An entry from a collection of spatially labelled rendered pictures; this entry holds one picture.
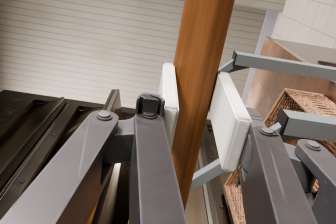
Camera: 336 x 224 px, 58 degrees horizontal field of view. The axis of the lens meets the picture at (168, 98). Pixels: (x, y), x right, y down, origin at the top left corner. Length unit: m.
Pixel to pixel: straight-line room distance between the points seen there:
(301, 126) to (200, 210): 0.68
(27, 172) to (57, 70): 2.48
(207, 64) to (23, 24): 3.57
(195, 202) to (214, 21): 1.11
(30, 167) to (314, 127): 1.09
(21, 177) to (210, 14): 1.22
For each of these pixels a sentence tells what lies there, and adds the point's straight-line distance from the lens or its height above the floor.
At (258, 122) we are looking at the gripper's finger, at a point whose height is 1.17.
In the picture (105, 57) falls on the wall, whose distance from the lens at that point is 3.54.
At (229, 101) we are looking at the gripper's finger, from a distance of 0.16.
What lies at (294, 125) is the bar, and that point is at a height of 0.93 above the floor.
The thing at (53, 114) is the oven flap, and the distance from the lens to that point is 1.72.
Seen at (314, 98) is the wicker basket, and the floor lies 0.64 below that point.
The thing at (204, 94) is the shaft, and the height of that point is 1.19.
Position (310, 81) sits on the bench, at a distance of 1.37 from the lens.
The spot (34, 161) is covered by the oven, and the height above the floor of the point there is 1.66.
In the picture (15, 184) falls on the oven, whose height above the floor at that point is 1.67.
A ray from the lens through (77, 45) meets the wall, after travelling 3.58.
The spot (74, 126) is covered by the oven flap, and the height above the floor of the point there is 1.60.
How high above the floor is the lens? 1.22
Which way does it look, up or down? 4 degrees down
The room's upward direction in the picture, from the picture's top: 81 degrees counter-clockwise
